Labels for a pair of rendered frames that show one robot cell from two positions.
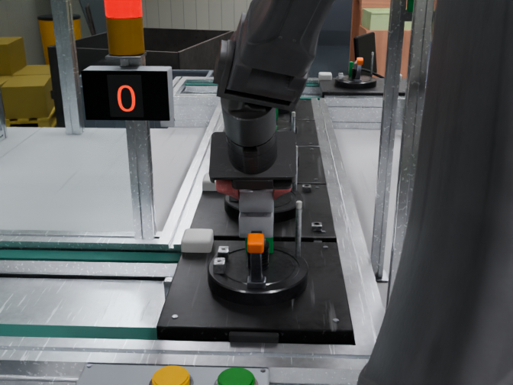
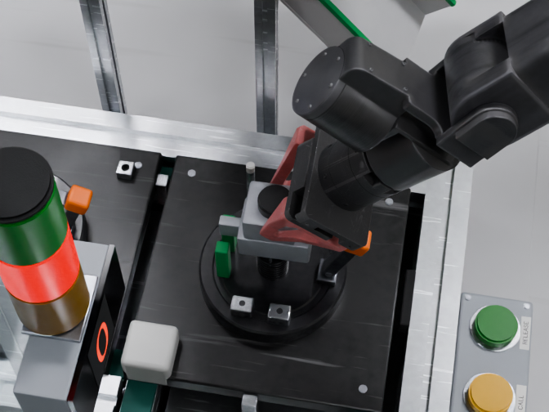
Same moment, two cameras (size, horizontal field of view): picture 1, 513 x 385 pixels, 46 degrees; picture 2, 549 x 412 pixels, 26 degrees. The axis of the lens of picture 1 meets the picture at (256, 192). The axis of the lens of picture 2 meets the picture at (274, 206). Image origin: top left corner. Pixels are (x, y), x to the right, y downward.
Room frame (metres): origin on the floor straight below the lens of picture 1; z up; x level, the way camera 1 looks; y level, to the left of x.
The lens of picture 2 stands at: (0.68, 0.51, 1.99)
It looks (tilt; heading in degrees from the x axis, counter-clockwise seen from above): 60 degrees down; 277
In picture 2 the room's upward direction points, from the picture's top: straight up
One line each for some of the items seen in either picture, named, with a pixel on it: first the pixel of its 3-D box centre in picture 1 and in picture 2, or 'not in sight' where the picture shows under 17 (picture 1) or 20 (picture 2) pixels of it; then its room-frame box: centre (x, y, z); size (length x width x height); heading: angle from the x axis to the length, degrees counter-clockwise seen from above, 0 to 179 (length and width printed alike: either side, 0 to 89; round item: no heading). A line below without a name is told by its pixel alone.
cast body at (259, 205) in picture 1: (256, 202); (265, 217); (0.75, 0.00, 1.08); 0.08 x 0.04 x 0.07; 177
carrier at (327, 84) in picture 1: (356, 72); not in sight; (2.07, -0.34, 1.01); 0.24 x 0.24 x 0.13; 88
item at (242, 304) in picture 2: (223, 253); (242, 306); (0.77, 0.05, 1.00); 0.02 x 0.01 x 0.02; 178
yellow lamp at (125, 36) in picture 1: (125, 35); (46, 285); (0.87, 0.18, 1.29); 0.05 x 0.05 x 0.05
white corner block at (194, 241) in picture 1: (198, 245); (150, 352); (0.85, 0.09, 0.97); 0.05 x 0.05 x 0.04; 88
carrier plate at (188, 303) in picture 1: (258, 284); (273, 279); (0.74, 0.00, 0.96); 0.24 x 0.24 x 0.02; 88
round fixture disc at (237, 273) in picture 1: (258, 272); (273, 270); (0.74, 0.00, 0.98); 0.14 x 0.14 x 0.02
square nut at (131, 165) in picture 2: (317, 226); (125, 170); (0.90, -0.10, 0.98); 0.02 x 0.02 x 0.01; 88
